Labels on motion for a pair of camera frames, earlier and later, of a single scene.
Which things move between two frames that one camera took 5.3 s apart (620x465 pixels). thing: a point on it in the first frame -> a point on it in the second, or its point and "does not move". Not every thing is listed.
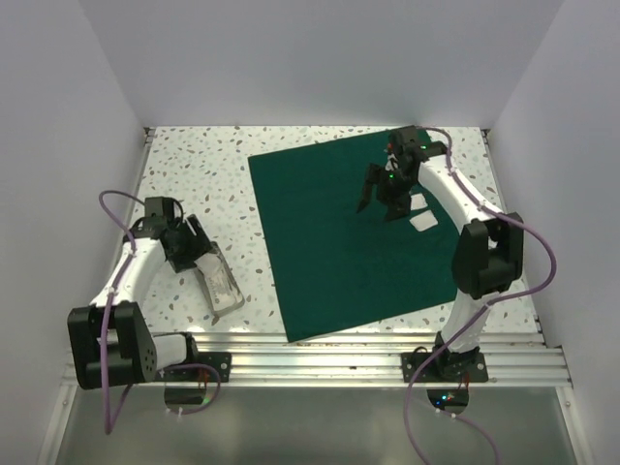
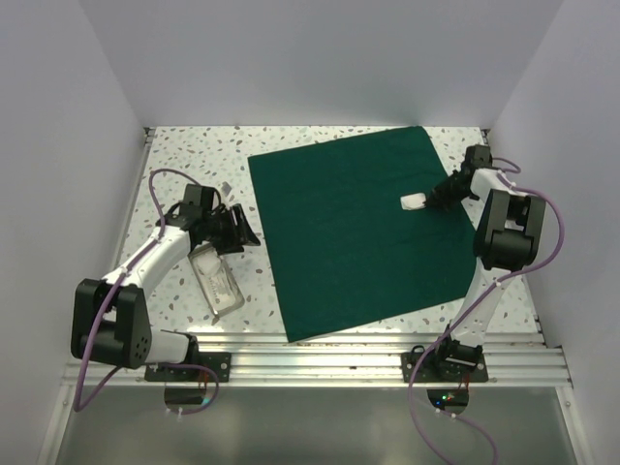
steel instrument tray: x=219 y=284 does not move
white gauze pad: x=418 y=201 does not move
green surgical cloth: x=336 y=266 does not move
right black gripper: x=399 y=206 -> x=439 y=198
